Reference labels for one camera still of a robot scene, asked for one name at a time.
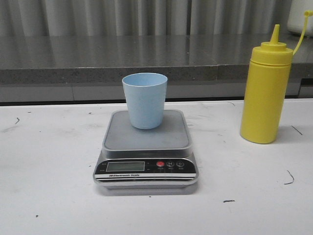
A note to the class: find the light blue plastic cup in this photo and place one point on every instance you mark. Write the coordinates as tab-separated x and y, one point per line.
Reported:
145	97

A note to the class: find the yellow squeeze bottle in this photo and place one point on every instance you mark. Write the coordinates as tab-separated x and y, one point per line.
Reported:
266	85

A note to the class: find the silver electronic kitchen scale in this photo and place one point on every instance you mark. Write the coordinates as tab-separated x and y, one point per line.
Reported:
158	158

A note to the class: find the grey stone counter ledge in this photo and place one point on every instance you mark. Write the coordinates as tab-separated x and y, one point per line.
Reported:
64	60

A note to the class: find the white container on counter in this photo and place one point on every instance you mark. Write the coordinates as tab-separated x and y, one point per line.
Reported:
296	15

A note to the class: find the white pleated curtain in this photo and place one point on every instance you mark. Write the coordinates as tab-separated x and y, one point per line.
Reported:
140	17

